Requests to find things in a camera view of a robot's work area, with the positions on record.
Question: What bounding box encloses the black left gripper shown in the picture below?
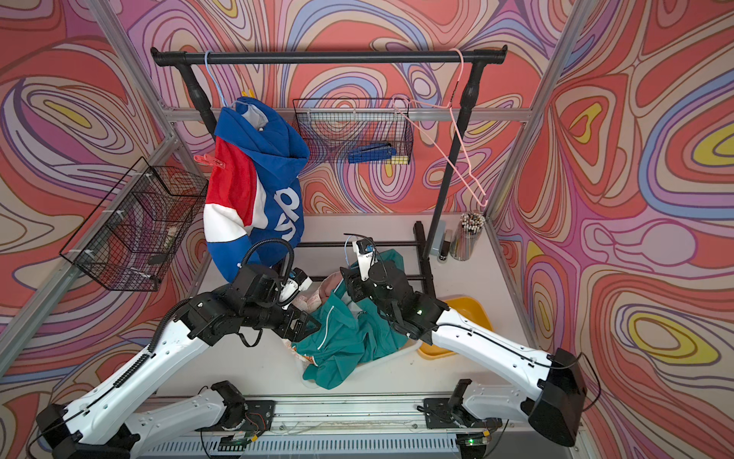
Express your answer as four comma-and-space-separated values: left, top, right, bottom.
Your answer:
242, 296, 325, 342

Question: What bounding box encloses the pink patterned kids jacket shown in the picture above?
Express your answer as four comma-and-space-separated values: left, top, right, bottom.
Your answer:
282, 272, 342, 367

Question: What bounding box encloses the green kids jacket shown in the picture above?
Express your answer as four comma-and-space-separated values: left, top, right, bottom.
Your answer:
293, 279, 410, 390

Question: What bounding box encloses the blue red white jacket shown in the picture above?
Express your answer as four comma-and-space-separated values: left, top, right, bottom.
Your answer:
203, 97, 310, 282

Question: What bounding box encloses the red clothespin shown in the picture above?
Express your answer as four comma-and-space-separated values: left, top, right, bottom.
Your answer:
193, 154, 226, 169

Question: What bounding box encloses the pink plastic hanger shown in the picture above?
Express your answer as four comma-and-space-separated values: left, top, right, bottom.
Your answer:
401, 48, 489, 208

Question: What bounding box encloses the light blue hanger green jacket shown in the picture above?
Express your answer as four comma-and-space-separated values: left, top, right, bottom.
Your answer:
343, 233, 357, 268

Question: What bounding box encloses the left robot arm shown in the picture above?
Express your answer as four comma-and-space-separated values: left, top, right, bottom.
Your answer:
36, 265, 320, 458

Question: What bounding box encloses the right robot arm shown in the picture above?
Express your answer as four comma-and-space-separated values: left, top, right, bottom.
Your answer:
340, 261, 588, 447

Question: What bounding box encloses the white perforated plastic basket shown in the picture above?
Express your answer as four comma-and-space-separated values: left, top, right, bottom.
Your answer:
294, 340, 421, 388

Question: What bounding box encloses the small black bottle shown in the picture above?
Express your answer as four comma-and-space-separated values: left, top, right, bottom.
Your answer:
438, 229, 453, 263

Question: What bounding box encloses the yellow plastic tray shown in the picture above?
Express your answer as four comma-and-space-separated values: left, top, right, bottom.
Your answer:
417, 295, 494, 361

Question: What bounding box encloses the cup of pencils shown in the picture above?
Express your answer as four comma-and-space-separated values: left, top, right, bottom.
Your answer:
449, 212, 486, 261

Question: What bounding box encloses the blue object in back basket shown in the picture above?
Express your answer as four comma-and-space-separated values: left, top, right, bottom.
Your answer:
347, 143, 397, 164

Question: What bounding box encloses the black clothes rack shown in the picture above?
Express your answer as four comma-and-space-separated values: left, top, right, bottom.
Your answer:
150, 46, 508, 295

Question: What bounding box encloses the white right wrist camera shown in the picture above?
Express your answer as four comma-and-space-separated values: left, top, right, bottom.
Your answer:
352, 238, 377, 281

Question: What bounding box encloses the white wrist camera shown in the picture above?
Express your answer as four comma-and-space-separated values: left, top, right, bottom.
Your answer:
352, 238, 377, 281
278, 268, 313, 307

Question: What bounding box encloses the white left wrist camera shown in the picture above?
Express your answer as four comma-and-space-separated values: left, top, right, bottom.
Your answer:
278, 268, 313, 307

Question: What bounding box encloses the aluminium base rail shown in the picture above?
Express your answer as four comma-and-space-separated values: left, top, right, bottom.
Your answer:
143, 394, 587, 458

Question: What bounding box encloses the black wire basket left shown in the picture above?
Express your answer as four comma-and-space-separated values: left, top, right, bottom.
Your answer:
59, 159, 208, 292

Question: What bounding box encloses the black wire basket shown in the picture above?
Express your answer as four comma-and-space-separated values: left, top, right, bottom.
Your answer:
59, 159, 208, 292
292, 96, 414, 166

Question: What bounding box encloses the black wire basket back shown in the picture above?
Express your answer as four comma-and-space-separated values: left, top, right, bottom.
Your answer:
292, 96, 414, 166

